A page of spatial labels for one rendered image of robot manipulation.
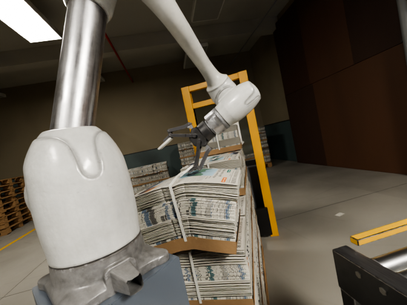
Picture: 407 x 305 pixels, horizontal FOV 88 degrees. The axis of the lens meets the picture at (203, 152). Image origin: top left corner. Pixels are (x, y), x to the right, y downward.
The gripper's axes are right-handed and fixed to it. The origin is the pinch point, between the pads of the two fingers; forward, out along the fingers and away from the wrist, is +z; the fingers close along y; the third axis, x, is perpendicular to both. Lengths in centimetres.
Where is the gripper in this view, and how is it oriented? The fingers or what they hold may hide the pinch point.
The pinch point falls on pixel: (171, 160)
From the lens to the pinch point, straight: 84.8
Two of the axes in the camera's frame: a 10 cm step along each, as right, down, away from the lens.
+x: 2.1, -1.0, 9.7
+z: -7.5, 6.3, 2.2
